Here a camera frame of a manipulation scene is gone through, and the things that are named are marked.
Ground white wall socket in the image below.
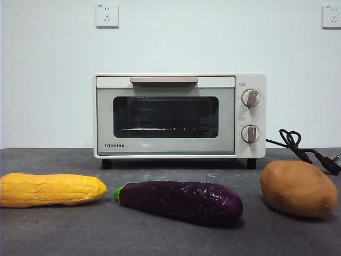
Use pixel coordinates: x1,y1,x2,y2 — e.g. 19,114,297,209
95,4,120,29
321,4,341,29

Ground oven door with beige handle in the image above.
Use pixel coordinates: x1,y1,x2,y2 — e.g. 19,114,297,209
95,76,236,156

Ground yellow corn cob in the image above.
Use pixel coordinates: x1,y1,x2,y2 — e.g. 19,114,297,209
0,172,108,208

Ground small beige oven knob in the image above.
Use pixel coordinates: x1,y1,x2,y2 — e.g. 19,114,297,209
241,124,261,143

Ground brown potato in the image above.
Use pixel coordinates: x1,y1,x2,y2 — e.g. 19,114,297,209
259,159,338,218

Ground large beige oven knob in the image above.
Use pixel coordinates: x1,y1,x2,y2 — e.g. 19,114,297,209
241,89,262,108

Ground metal wire oven rack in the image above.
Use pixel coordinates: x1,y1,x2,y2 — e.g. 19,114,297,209
121,126,214,132

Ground purple eggplant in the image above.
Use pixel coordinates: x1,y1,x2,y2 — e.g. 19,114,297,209
113,180,243,228

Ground black power cable with plug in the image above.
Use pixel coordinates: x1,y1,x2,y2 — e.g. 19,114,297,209
265,129,341,176

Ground white toaster oven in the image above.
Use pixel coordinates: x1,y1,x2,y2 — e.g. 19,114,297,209
92,73,267,170

